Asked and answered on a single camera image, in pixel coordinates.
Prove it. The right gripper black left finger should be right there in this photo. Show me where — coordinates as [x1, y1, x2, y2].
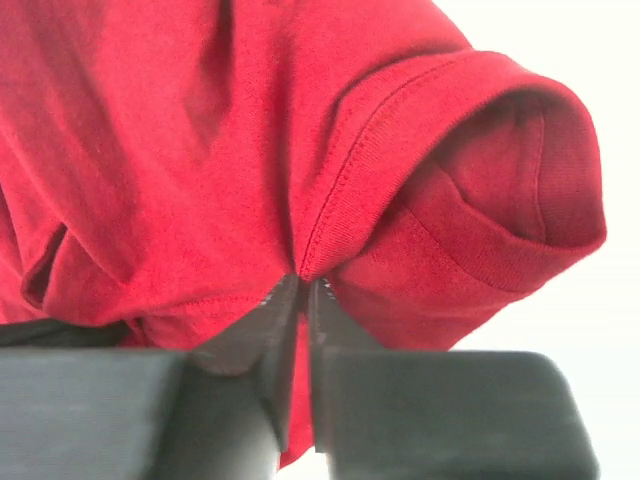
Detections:
[1, 276, 299, 479]

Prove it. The red t-shirt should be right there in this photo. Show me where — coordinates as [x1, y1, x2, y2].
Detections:
[1, 1, 606, 470]

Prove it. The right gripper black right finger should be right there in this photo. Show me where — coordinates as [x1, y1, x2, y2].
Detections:
[309, 280, 600, 480]

